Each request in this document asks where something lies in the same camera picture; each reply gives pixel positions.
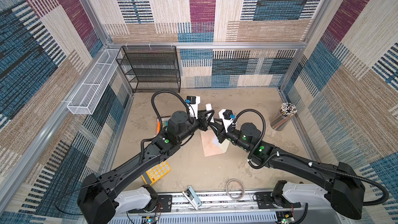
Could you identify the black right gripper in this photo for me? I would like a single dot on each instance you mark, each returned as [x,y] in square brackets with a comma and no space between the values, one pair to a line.
[220,134]

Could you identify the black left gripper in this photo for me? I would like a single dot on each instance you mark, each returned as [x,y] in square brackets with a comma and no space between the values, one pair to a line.
[201,121]

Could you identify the pink envelope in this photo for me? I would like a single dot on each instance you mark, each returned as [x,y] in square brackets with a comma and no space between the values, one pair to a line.
[209,148]

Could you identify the white letter with green border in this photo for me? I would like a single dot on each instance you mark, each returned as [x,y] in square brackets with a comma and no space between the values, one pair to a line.
[215,141]

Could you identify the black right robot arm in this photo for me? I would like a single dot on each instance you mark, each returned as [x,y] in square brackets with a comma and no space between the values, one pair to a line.
[336,186]

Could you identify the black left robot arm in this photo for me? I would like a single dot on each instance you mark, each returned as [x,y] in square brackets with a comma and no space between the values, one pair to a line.
[100,198]

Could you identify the pack of coloured markers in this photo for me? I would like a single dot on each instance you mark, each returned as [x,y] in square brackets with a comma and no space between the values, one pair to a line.
[163,123]

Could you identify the cup of pencils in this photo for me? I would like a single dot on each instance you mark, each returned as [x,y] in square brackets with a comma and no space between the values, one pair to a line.
[285,113]

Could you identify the light blue stapler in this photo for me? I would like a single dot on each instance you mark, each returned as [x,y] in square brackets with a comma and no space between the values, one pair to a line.
[192,197]

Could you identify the yellow calculator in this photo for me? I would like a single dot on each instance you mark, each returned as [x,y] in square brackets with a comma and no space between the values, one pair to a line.
[156,173]

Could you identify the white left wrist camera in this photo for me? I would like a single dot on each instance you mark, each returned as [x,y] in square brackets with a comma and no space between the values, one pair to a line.
[193,103]

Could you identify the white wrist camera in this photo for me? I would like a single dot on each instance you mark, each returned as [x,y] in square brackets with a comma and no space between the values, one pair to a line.
[228,119]
[193,103]

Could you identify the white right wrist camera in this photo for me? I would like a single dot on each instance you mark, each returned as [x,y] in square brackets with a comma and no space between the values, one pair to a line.
[228,119]

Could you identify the black wire shelf rack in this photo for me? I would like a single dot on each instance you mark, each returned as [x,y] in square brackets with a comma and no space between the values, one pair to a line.
[150,68]

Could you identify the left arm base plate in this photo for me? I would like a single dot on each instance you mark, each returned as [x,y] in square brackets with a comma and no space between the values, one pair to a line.
[161,203]

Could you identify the white wire mesh basket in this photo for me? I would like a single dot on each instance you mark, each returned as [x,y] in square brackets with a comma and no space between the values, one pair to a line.
[89,93]

